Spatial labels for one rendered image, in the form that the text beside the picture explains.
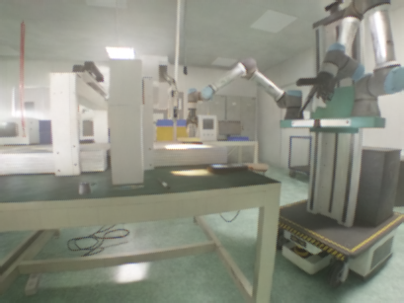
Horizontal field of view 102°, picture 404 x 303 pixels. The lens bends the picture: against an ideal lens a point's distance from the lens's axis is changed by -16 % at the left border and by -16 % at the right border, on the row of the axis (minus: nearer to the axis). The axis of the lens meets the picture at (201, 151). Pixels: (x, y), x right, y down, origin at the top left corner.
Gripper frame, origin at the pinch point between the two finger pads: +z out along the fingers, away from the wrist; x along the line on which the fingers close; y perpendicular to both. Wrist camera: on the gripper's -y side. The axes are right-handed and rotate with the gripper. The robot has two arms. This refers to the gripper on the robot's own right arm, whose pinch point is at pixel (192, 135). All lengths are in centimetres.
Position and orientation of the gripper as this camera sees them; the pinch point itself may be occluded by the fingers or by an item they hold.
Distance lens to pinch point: 152.1
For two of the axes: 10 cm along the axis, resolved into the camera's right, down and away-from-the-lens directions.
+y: 2.8, 1.0, -9.5
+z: 0.0, 9.9, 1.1
